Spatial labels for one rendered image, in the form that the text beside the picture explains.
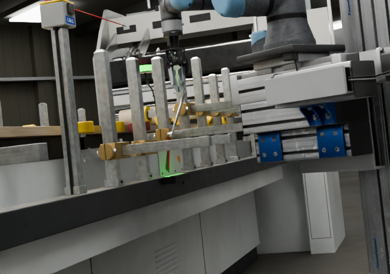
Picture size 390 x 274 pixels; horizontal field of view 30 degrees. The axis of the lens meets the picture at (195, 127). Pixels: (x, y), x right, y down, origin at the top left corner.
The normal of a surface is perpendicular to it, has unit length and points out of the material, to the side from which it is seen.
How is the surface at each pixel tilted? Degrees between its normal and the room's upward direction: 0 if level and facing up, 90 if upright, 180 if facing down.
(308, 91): 90
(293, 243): 90
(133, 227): 90
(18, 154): 90
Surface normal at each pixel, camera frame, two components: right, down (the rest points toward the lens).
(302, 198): -0.29, 0.01
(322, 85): -0.77, 0.07
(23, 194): 0.95, -0.11
